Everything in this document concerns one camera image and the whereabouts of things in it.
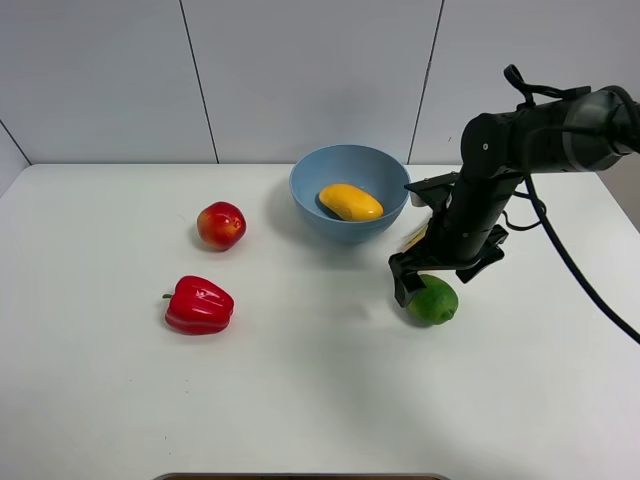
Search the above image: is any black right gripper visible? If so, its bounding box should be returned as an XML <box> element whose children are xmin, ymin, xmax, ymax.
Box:
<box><xmin>389</xmin><ymin>170</ymin><xmax>523</xmax><ymax>307</ymax></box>

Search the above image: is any green lime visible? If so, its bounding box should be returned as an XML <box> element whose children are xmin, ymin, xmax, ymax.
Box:
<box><xmin>406</xmin><ymin>274</ymin><xmax>459</xmax><ymax>327</ymax></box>

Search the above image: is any yellow mango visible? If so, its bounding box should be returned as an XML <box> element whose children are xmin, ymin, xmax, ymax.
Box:
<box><xmin>318</xmin><ymin>183</ymin><xmax>384</xmax><ymax>222</ymax></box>

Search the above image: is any red yellow apple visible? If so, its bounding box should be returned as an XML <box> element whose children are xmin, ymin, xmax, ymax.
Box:
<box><xmin>196</xmin><ymin>201</ymin><xmax>247</xmax><ymax>251</ymax></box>

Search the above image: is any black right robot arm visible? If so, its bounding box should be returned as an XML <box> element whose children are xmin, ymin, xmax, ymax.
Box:
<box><xmin>389</xmin><ymin>86</ymin><xmax>639</xmax><ymax>307</ymax></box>

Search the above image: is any blue plastic bowl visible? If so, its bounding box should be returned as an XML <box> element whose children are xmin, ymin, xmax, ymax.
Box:
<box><xmin>289</xmin><ymin>145</ymin><xmax>409</xmax><ymax>244</ymax></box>

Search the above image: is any corn cob with husk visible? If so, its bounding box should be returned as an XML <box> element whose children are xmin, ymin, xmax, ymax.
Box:
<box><xmin>398</xmin><ymin>215</ymin><xmax>432</xmax><ymax>253</ymax></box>

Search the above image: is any red bell pepper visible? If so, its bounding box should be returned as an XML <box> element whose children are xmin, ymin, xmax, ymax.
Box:
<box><xmin>162</xmin><ymin>275</ymin><xmax>235</xmax><ymax>335</ymax></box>

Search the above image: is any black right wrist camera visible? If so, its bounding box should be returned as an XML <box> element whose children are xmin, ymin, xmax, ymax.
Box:
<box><xmin>404</xmin><ymin>172</ymin><xmax>459</xmax><ymax>213</ymax></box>

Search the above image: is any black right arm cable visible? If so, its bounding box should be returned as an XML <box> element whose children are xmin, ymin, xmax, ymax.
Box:
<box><xmin>502</xmin><ymin>63</ymin><xmax>640</xmax><ymax>346</ymax></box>

